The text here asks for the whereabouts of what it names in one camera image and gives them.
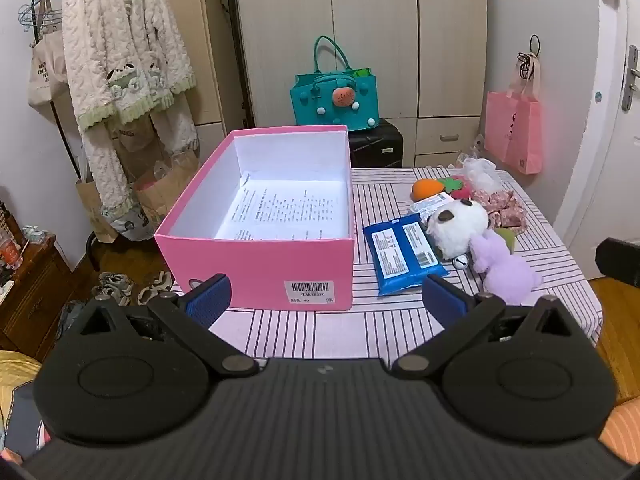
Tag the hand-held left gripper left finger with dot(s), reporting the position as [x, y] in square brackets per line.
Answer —
[210, 299]

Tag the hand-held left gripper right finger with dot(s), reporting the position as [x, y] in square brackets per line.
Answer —
[445, 301]

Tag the pink cardboard box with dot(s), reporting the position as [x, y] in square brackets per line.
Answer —
[250, 270]

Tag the blue wet wipes pack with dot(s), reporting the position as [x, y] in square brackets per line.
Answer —
[402, 255]

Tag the purple plush toy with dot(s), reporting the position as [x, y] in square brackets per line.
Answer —
[505, 267]

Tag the white plush toy with bell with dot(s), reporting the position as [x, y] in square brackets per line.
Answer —
[457, 227]

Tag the pink knitted strawberry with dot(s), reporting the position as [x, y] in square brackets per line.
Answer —
[461, 189]

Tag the orange plush toy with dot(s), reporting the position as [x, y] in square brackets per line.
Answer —
[427, 188]

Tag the grey white sneaker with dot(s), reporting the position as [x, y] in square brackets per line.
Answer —
[112, 286]
[160, 286]

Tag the small white tissue packet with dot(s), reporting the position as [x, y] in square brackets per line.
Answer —
[427, 205]

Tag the white green printed bag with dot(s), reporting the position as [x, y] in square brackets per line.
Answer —
[132, 224]

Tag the printed paper sheet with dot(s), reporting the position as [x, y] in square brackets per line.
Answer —
[285, 210]

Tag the clear plastic bag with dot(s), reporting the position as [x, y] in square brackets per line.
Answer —
[481, 170]

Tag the dark plastic bag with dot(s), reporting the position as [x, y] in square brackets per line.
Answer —
[70, 315]

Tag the narrow brown paper bag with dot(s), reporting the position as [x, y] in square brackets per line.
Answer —
[92, 207]

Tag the white door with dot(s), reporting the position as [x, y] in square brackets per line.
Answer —
[612, 110]

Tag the pink shopping bag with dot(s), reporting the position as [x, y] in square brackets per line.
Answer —
[515, 125]

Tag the black suitcase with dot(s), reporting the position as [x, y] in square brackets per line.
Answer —
[375, 145]

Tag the orange patterned blanket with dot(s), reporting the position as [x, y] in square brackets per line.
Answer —
[625, 430]

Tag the wooden side cabinet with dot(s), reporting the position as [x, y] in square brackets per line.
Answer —
[30, 295]

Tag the small brown paper bag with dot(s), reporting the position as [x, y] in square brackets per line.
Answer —
[132, 135]

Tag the red jar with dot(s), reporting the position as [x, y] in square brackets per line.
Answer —
[11, 255]

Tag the yellow blanket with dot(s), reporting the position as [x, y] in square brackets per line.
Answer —
[15, 375]

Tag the white refrigerator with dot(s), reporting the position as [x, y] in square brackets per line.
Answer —
[550, 60]

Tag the black metal coat rack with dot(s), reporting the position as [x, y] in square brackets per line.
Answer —
[64, 135]

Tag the teal felt handbag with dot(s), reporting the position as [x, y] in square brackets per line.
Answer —
[340, 105]

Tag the black vertical pole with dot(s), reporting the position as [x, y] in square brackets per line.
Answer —
[236, 45]

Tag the beige tall cabinet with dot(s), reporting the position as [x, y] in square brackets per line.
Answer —
[215, 35]

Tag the white wardrobe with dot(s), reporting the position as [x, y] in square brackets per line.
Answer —
[380, 35]

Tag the cream fleece pajama jacket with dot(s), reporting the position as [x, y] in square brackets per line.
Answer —
[115, 35]

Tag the beige canvas tote bag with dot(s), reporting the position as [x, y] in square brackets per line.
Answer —
[45, 70]

